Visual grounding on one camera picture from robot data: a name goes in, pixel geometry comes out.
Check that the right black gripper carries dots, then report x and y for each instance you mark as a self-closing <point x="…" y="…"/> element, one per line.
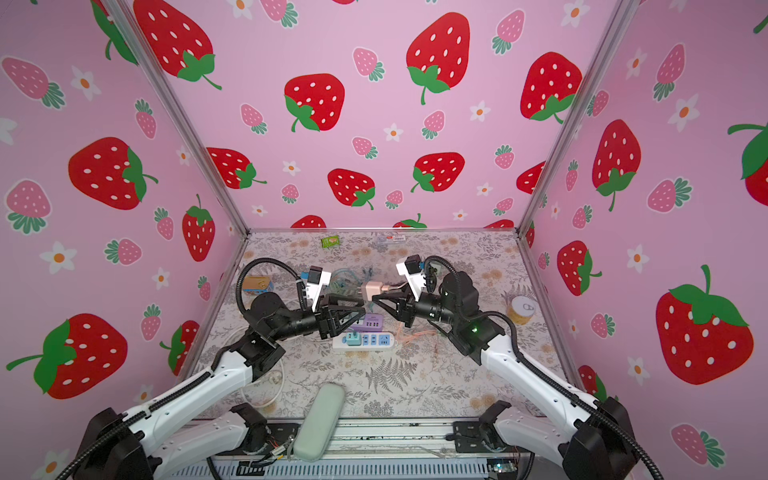
<point x="406" y="309"/>

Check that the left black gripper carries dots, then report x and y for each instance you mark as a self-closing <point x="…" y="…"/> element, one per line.
<point x="324" y="324"/>

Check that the pink charger plug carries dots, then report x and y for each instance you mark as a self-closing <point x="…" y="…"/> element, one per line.
<point x="373" y="288"/>

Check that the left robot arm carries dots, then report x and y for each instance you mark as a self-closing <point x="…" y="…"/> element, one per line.
<point x="146" y="442"/>

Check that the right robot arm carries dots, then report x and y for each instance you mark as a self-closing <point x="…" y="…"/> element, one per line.
<point x="588" y="437"/>

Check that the purple power strip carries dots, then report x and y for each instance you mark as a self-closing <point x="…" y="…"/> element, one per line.
<point x="371" y="322"/>

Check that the white blue power strip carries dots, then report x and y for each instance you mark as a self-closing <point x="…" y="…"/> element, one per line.
<point x="373" y="341"/>

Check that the small clear packet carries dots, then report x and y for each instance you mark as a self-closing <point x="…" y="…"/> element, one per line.
<point x="391" y="239"/>

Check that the green snack packet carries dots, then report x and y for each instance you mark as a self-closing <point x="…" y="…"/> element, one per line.
<point x="330" y="241"/>

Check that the pale green oblong case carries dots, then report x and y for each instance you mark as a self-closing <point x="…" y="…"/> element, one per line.
<point x="320" y="423"/>

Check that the yellow tape roll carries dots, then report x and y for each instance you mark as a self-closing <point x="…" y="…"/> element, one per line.
<point x="521" y="309"/>

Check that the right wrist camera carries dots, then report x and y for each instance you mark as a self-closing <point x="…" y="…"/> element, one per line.
<point x="412" y="269"/>

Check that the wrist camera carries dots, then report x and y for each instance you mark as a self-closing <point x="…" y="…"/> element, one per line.
<point x="316" y="279"/>
<point x="412" y="269"/>

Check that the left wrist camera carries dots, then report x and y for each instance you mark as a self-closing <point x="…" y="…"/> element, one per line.
<point x="316" y="279"/>

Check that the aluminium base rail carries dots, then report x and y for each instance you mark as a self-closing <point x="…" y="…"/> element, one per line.
<point x="395" y="448"/>

